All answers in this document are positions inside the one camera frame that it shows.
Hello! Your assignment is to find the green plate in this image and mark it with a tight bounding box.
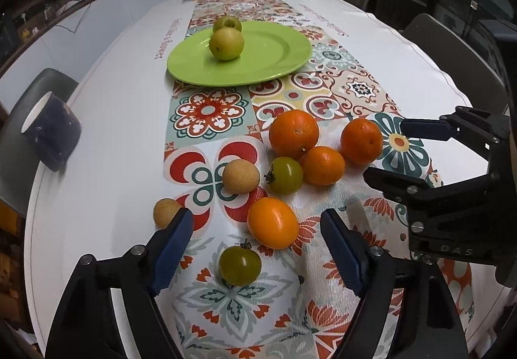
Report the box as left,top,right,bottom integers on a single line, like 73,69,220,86
167,20,312,87

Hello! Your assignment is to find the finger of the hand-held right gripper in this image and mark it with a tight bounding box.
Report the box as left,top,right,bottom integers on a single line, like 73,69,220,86
399,105,511,159
363,167,500,223

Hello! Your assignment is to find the patterned table runner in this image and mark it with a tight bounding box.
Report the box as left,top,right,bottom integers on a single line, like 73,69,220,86
164,0,474,359

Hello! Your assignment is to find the tan round fruit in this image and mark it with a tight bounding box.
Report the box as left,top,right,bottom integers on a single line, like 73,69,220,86
222,159,260,195
153,198,182,229

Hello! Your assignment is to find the large orange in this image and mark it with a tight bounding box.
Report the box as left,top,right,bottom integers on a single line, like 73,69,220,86
269,109,320,160

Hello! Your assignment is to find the white tablecloth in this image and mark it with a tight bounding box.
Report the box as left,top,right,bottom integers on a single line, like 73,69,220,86
24,0,513,359

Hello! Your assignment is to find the glossy yellow-orange persimmon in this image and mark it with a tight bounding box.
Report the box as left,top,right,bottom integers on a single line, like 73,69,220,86
247,197,300,250

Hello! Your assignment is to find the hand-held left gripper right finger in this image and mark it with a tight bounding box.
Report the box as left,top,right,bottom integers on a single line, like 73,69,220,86
321,208,469,359

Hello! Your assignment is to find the medium orange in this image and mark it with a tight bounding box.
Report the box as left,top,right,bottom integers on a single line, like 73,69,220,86
340,117,384,166

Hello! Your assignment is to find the small orange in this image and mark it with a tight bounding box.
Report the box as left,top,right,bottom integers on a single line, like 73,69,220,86
300,146,345,186

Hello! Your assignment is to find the green apple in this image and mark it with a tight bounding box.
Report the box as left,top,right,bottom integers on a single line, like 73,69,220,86
213,15,242,33
209,28,245,61

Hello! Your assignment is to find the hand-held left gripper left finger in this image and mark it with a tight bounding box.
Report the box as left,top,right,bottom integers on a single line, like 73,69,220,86
44,208,195,359

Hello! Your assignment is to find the green tomato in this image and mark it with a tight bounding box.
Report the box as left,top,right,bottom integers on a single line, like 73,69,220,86
264,156,304,195
218,240,262,287

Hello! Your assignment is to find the dark blue mug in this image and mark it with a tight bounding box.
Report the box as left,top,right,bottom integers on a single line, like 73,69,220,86
21,91,82,172

